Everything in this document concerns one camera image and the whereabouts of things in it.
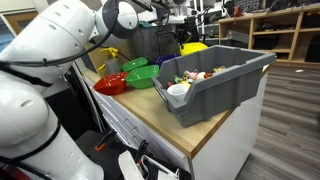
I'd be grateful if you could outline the yellow plastic bowl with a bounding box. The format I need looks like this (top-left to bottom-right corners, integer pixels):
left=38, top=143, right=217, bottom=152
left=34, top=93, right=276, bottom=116
left=180, top=42, right=207, bottom=56

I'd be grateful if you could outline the leopard print plush toy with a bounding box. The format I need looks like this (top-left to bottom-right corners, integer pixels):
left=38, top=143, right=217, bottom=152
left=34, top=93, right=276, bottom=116
left=182, top=71, right=191, bottom=82

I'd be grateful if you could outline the blue plastic bowl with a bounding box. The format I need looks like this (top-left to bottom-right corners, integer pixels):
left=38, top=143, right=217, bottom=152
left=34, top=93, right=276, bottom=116
left=150, top=54, right=180, bottom=67

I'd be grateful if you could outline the orange plush toy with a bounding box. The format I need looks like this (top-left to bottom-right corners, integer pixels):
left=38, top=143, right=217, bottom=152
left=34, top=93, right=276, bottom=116
left=204, top=72, right=212, bottom=79

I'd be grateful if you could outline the grey plastic container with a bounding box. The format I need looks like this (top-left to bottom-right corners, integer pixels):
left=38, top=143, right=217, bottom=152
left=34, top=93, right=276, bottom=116
left=152, top=45, right=276, bottom=127

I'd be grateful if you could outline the white cow plush toy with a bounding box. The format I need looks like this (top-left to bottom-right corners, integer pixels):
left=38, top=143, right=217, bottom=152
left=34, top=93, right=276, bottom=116
left=196, top=72, right=205, bottom=80

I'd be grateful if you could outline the black orange clamp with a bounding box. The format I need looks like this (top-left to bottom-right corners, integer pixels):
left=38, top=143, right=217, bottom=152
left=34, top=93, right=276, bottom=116
left=134, top=139, right=150, bottom=168
left=94, top=130, right=117, bottom=152

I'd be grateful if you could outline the white cup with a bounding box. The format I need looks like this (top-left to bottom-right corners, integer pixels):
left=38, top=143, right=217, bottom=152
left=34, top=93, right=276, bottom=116
left=167, top=84, right=189, bottom=101

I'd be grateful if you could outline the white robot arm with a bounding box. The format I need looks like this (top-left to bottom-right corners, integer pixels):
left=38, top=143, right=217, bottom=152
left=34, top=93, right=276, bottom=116
left=0, top=0, right=139, bottom=180

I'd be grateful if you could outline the cardboard box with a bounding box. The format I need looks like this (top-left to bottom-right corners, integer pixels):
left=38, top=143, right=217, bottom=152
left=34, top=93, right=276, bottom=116
left=89, top=40, right=135, bottom=77

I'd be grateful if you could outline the wooden shelf unit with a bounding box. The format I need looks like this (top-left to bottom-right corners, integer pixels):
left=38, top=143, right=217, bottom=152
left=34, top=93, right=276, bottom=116
left=218, top=3, right=320, bottom=69

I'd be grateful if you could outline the pink plush toy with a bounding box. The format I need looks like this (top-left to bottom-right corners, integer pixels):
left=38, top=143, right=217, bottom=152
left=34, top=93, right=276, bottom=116
left=189, top=72, right=198, bottom=80

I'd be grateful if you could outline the silver metal cylinder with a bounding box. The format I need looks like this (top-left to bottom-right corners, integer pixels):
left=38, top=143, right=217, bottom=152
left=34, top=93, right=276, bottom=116
left=106, top=59, right=121, bottom=74

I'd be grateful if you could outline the grey fabric basket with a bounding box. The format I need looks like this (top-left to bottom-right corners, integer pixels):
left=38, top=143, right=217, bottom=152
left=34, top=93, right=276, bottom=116
left=129, top=22, right=179, bottom=62

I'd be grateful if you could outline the red plastic bowl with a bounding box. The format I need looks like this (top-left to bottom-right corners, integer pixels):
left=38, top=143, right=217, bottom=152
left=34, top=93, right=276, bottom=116
left=93, top=72, right=128, bottom=96

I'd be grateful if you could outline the green plastic bowl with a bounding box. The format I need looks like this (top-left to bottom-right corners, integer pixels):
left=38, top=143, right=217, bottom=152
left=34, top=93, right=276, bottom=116
left=126, top=65, right=159, bottom=89
left=121, top=57, right=148, bottom=72

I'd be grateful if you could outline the white drawer cabinet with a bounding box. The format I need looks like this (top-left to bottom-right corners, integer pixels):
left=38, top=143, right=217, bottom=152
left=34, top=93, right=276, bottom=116
left=93, top=75, right=267, bottom=180

